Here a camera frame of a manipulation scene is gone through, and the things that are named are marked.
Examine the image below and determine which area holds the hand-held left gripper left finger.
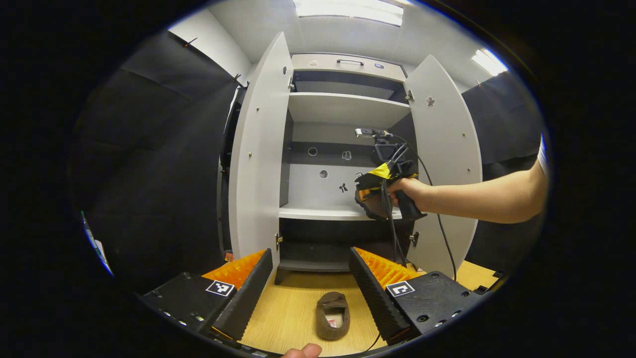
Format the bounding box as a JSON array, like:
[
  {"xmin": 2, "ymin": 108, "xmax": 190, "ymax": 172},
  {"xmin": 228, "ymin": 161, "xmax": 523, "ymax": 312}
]
[{"xmin": 142, "ymin": 249, "xmax": 274, "ymax": 344}]

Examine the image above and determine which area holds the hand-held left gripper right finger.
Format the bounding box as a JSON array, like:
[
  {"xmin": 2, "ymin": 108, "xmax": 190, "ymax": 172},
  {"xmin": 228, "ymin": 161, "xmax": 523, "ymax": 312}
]
[{"xmin": 349, "ymin": 247, "xmax": 485, "ymax": 346}]

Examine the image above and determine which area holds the grey shoe cabinet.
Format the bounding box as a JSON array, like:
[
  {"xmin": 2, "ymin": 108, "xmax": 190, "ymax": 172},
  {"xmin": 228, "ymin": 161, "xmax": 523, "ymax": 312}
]
[{"xmin": 276, "ymin": 53, "xmax": 418, "ymax": 285}]

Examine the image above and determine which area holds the grey cabinet door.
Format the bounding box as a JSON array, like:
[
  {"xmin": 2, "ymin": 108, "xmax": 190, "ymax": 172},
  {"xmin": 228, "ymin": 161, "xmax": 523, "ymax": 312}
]
[
  {"xmin": 229, "ymin": 31, "xmax": 294, "ymax": 271},
  {"xmin": 403, "ymin": 55, "xmax": 483, "ymax": 279}
]

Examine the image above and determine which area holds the grey cabinet drawer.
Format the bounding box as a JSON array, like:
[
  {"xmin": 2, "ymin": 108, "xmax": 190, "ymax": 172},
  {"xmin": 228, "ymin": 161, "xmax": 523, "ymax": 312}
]
[{"xmin": 291, "ymin": 54, "xmax": 407, "ymax": 83}]

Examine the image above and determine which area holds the black backdrop cloth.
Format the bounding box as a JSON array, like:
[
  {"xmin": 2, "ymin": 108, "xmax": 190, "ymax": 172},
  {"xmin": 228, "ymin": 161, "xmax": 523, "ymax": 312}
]
[
  {"xmin": 460, "ymin": 70, "xmax": 545, "ymax": 274},
  {"xmin": 70, "ymin": 30, "xmax": 244, "ymax": 294}
]

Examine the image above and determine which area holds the small rectangular ceiling light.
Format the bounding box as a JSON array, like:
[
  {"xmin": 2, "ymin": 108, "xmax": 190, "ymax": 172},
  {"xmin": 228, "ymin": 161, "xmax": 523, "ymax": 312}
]
[{"xmin": 471, "ymin": 48, "xmax": 508, "ymax": 76}]

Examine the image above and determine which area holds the large rectangular ceiling light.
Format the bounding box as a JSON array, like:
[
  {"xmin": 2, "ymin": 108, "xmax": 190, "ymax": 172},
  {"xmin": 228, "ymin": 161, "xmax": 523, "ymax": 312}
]
[{"xmin": 293, "ymin": 0, "xmax": 404, "ymax": 26}]

